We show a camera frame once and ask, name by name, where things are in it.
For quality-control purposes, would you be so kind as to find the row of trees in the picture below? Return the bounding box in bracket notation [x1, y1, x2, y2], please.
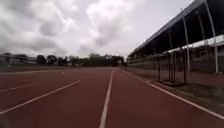
[35, 53, 126, 68]

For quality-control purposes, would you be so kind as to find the red running track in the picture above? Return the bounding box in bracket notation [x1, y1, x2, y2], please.
[0, 66, 224, 128]

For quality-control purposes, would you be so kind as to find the grandstand building with roof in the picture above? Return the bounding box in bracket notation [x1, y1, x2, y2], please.
[127, 0, 224, 75]

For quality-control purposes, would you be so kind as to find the low distant building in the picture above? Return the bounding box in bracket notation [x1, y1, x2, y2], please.
[0, 53, 38, 67]

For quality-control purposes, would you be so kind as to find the dark metal frame stand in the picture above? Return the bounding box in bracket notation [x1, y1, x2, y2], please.
[156, 49, 188, 88]

